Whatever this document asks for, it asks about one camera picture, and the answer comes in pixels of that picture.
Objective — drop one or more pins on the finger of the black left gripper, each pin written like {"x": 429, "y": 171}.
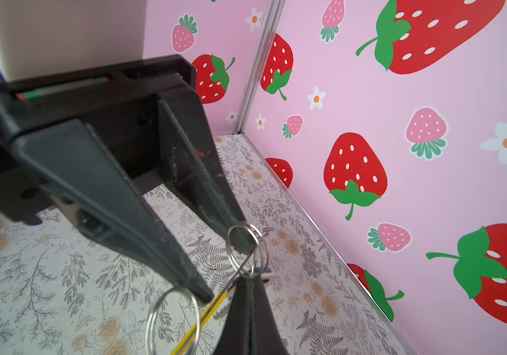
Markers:
{"x": 85, "y": 181}
{"x": 191, "y": 167}

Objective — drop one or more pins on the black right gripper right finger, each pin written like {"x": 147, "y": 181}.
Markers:
{"x": 264, "y": 335}

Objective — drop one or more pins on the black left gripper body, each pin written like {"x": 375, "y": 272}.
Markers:
{"x": 118, "y": 101}

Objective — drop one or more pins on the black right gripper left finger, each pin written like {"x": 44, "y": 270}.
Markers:
{"x": 234, "y": 339}

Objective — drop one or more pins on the key with blue tag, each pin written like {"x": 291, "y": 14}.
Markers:
{"x": 267, "y": 276}

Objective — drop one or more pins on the aluminium corner post right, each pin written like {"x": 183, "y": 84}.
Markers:
{"x": 268, "y": 29}

